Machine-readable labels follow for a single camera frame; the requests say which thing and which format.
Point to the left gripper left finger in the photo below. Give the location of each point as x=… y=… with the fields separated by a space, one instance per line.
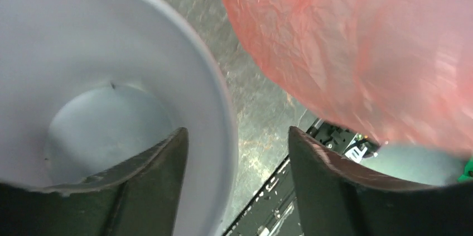
x=139 y=196

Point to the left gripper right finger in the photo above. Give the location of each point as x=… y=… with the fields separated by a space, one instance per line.
x=336 y=196

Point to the grey plastic trash bin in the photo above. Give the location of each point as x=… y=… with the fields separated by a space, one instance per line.
x=88 y=84

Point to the red translucent trash bag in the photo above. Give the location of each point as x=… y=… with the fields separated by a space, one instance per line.
x=398 y=71

